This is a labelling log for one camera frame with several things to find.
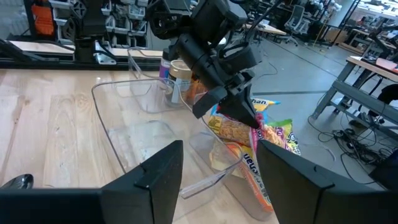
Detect shelf rack orange parts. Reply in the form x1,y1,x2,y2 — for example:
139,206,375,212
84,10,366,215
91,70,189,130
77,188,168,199
23,0,150,47

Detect green pink ramen packet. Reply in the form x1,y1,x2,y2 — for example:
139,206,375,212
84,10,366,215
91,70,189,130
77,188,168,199
255,118,302,156

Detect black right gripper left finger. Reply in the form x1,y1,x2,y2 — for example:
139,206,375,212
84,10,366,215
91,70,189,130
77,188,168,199
0,139,185,224

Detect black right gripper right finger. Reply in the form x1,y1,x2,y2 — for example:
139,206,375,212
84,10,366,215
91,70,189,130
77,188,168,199
256,139,398,224

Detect wooden workbench grey legs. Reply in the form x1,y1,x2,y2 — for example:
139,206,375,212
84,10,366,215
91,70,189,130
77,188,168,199
310,55,398,141

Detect yellow ramen packet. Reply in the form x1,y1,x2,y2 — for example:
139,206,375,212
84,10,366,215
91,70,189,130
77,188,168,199
207,114,254,147

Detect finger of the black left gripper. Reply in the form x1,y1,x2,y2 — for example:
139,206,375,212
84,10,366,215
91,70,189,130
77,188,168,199
217,83,261,130
192,87,229,119

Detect blue edged ramen packet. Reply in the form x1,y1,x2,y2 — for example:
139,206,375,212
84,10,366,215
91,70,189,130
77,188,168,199
211,98,282,125

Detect silver corner bracket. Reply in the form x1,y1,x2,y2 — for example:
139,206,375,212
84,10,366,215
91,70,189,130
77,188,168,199
92,40,118,66

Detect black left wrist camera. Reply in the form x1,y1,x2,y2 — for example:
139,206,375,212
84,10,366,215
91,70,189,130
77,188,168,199
146,0,192,40

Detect black floor cable tangle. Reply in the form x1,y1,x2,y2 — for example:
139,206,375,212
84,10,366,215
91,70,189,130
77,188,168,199
306,113,392,167

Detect grey office chair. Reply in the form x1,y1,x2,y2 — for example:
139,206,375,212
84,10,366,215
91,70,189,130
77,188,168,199
283,4,308,46

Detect purple label black lid bottle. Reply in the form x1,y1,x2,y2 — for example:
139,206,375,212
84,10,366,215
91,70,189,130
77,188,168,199
158,48,172,79

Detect wooden table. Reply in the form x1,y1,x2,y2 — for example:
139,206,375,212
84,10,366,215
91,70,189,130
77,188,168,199
244,22,287,37

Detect tan lid spice jar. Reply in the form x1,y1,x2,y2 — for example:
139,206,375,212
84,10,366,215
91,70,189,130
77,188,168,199
169,58,194,105

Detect dark steel spoon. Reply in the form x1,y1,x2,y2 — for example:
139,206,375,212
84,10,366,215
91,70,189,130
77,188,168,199
0,173,35,190

